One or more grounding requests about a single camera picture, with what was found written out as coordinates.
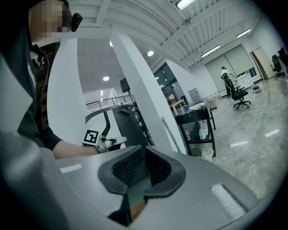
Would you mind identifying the black neck cable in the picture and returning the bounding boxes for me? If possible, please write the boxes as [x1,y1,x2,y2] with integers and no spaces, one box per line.
[31,44,50,96]

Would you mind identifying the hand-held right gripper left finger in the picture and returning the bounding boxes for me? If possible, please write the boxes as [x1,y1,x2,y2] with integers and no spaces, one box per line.
[0,132,149,230]

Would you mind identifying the wooden desk white legs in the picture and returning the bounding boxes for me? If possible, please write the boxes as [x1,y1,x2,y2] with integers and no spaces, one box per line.
[169,99,188,114]

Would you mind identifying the white plastic bag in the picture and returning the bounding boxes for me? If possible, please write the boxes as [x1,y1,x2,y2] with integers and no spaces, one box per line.
[198,120,209,139]

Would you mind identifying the black shelf cart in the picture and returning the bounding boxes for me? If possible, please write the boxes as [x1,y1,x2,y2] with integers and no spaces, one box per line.
[175,107,217,158]

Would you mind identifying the person's left forearm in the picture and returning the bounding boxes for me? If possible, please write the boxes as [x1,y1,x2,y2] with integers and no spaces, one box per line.
[53,140,99,160]

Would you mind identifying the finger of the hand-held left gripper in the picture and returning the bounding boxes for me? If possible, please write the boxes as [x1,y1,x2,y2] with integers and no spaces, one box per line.
[105,136,128,148]

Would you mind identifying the black office chair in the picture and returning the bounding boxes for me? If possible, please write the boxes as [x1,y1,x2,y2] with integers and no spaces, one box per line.
[231,85,252,111]

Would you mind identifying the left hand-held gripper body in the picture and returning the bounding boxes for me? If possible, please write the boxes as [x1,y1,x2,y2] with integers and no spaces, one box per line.
[82,129,111,155]

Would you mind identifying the person's head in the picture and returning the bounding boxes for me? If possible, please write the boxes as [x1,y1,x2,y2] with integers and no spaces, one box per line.
[28,0,71,44]

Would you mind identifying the black metal railing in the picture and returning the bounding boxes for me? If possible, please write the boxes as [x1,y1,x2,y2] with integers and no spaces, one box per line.
[85,94,136,113]

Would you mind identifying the white cabinet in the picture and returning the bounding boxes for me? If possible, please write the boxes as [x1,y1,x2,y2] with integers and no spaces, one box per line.
[234,72,254,88]

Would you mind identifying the blue box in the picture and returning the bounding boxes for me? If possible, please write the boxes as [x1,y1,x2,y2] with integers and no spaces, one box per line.
[179,105,194,115]

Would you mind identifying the metal door handle bar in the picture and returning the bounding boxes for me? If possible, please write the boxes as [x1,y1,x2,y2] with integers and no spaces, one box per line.
[161,116,182,154]

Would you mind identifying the person's black shirt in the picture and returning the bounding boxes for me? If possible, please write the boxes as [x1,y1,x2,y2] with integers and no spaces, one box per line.
[0,20,63,151]

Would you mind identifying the ceiling tube light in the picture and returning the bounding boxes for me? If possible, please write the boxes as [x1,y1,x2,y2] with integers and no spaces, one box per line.
[235,27,252,39]
[175,0,197,11]
[201,44,221,58]

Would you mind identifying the black head-worn camera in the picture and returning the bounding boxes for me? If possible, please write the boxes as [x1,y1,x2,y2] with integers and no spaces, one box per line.
[70,12,84,33]

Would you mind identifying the wooden door panel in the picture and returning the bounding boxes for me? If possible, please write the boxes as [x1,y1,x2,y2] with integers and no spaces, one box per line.
[249,47,270,80]

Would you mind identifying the wire trash bin plastic bag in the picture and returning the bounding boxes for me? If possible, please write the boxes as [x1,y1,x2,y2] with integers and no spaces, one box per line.
[188,147,215,163]

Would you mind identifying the black loudspeaker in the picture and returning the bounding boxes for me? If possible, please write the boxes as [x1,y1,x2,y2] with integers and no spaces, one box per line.
[119,77,130,93]

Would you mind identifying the white roller blind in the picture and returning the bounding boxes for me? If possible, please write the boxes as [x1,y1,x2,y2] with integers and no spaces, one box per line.
[225,44,256,75]
[204,53,234,92]

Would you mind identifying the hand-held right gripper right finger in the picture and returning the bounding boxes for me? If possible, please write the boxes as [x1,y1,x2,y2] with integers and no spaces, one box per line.
[135,145,260,230]

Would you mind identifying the cluster of black chairs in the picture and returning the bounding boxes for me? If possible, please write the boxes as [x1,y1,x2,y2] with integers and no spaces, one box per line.
[269,47,288,80]

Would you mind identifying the gray metal cabinet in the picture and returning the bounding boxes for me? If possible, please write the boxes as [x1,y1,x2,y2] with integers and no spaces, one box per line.
[188,88,200,103]

